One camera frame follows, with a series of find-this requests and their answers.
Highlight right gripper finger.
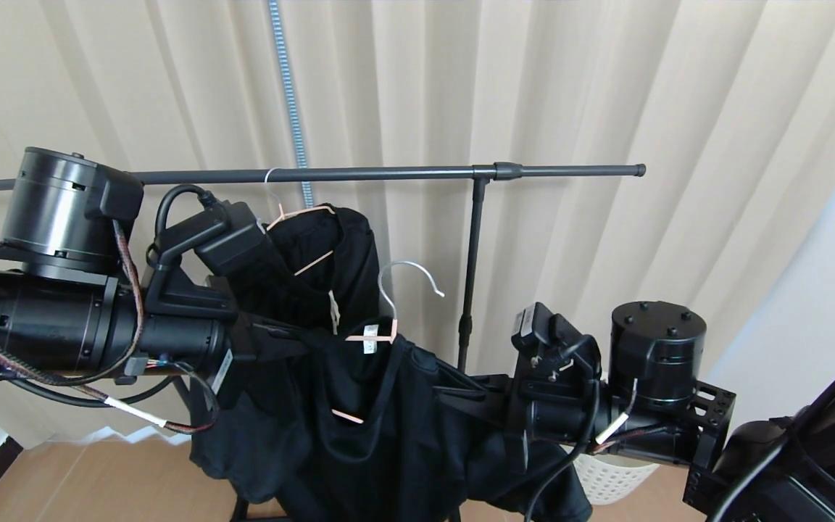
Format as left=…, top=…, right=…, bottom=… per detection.
left=432, top=383, right=516, bottom=425

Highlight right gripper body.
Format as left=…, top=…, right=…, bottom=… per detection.
left=507, top=376, right=701, bottom=466

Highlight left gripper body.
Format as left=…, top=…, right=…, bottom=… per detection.
left=0, top=273, right=257, bottom=414

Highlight heap of clothes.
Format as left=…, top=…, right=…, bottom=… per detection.
left=189, top=319, right=594, bottom=522

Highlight pink clothes hanger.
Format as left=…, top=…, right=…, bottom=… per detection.
left=262, top=168, right=338, bottom=278
left=331, top=261, right=446, bottom=425

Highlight black shorts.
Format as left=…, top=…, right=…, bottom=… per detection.
left=229, top=205, right=382, bottom=341

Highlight white laundry basket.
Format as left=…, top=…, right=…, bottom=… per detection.
left=573, top=453, right=661, bottom=506

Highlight black clothes rack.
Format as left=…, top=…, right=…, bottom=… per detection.
left=0, top=163, right=647, bottom=522

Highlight beige curtain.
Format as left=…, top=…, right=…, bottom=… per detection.
left=0, top=0, right=835, bottom=443

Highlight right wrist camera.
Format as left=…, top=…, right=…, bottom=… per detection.
left=510, top=302, right=602, bottom=381

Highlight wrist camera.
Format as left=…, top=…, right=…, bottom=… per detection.
left=146, top=202, right=267, bottom=321
left=510, top=302, right=602, bottom=381

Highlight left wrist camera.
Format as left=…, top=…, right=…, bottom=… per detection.
left=146, top=202, right=267, bottom=321

